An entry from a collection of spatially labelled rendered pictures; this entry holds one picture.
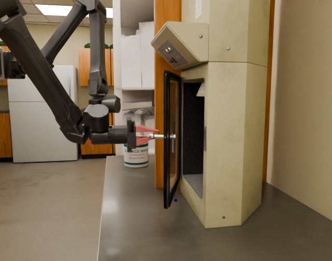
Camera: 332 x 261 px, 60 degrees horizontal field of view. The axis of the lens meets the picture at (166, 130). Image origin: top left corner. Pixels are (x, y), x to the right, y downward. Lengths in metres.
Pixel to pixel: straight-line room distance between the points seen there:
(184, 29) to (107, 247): 0.59
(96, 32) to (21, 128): 4.71
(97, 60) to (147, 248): 0.78
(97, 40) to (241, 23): 0.66
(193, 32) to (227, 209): 0.50
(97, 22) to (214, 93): 0.71
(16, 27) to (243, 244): 0.77
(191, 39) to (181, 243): 0.53
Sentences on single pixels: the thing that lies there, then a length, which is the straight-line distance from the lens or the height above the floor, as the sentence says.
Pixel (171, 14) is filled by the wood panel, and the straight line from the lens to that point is 1.18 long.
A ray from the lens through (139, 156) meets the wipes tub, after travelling 1.51.
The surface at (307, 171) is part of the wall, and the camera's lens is 1.17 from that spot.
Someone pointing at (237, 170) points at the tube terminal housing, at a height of 1.11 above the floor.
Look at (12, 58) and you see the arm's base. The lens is 1.52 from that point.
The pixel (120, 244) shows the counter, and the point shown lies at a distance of 0.81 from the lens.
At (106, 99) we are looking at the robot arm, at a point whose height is 1.30.
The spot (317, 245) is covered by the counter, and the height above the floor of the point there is 0.94.
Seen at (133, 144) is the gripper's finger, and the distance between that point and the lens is 0.87.
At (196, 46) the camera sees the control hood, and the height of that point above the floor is 1.45.
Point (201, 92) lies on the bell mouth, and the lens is 0.91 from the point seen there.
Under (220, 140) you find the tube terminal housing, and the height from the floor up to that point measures 1.20.
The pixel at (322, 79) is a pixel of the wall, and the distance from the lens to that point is 1.10.
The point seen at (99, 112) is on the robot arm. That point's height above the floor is 1.27.
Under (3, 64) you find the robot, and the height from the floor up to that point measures 1.45.
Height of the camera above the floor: 1.33
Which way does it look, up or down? 8 degrees down
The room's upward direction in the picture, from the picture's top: straight up
